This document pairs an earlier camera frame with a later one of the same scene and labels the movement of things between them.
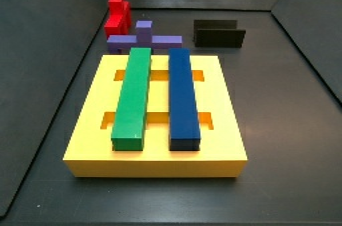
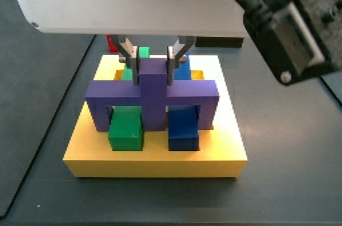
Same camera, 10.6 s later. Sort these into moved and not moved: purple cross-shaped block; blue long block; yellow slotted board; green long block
Moved: purple cross-shaped block
Not moved: blue long block; yellow slotted board; green long block
